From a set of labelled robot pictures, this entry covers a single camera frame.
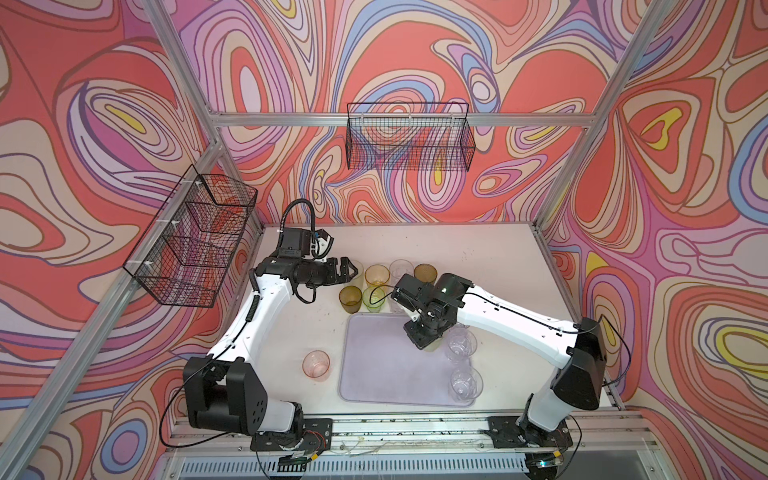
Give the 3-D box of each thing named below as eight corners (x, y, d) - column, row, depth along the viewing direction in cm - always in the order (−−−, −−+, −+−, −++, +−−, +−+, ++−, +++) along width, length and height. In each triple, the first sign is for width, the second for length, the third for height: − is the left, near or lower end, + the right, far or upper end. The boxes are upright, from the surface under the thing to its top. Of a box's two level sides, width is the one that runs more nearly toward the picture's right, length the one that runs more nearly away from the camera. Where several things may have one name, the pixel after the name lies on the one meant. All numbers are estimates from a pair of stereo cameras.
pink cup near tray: (305, 384, 83) (299, 375, 78) (309, 360, 88) (304, 350, 82) (330, 384, 83) (326, 375, 78) (333, 360, 88) (329, 350, 82)
